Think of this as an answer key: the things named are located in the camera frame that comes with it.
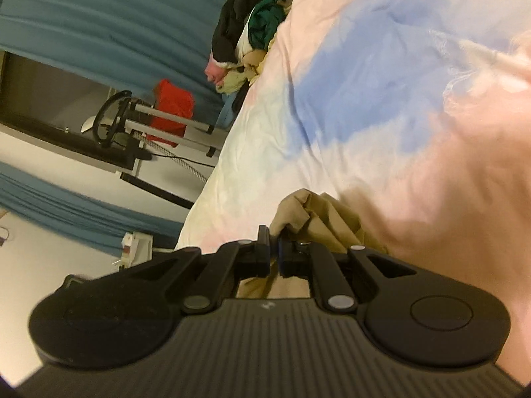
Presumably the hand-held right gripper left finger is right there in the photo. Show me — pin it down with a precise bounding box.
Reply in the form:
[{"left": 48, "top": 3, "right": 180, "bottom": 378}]
[{"left": 62, "top": 225, "right": 272, "bottom": 316}]

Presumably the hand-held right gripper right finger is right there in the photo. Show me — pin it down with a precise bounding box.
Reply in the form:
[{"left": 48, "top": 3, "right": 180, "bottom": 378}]
[{"left": 277, "top": 236, "right": 419, "bottom": 312}]

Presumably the tan garment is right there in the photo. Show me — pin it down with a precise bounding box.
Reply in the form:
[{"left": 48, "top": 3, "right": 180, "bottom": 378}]
[{"left": 238, "top": 188, "right": 391, "bottom": 299}]

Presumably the blue cloth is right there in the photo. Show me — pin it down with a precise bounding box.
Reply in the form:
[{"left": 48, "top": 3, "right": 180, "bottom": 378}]
[{"left": 218, "top": 91, "right": 245, "bottom": 127}]

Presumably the bed with pastel sheet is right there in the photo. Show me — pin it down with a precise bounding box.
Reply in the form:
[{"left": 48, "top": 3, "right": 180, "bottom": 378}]
[{"left": 174, "top": 0, "right": 531, "bottom": 382}]

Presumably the garment steamer stand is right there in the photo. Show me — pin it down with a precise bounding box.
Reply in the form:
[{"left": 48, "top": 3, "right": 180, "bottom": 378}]
[{"left": 81, "top": 90, "right": 229, "bottom": 183}]

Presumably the yellow-green cloth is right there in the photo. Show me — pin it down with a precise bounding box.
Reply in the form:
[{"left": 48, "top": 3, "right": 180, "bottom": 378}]
[{"left": 218, "top": 68, "right": 250, "bottom": 94}]

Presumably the red bag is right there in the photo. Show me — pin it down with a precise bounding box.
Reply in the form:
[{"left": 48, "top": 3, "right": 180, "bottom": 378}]
[{"left": 148, "top": 80, "right": 195, "bottom": 148}]

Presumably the pink cloth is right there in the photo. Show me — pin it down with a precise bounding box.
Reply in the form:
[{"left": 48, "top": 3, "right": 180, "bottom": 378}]
[{"left": 205, "top": 56, "right": 227, "bottom": 86}]

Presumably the narrow blue curtain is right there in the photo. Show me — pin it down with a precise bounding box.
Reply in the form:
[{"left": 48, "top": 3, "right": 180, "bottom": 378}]
[{"left": 0, "top": 162, "right": 185, "bottom": 258}]

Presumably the black garment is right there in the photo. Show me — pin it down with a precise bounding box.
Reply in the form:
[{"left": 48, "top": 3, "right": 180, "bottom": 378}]
[{"left": 211, "top": 0, "right": 305, "bottom": 65}]

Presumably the green garment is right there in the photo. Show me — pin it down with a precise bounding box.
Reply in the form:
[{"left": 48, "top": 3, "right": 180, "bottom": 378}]
[{"left": 249, "top": 0, "right": 291, "bottom": 50}]

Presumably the wide blue curtain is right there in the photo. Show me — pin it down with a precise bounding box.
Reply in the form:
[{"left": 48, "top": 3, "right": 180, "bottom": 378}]
[{"left": 0, "top": 0, "right": 266, "bottom": 104}]

